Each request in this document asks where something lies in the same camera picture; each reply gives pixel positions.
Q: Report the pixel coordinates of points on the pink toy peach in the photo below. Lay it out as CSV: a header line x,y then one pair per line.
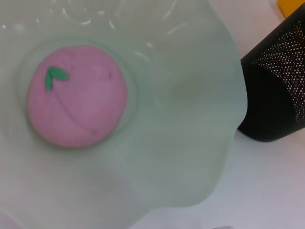
x,y
78,100

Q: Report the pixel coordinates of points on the green translucent fruit bowl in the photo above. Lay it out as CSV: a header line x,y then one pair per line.
x,y
166,119

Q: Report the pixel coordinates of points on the black mesh pen holder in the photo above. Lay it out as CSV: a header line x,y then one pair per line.
x,y
274,95

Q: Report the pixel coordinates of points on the yellow plastic bin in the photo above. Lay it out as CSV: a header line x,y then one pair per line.
x,y
289,6

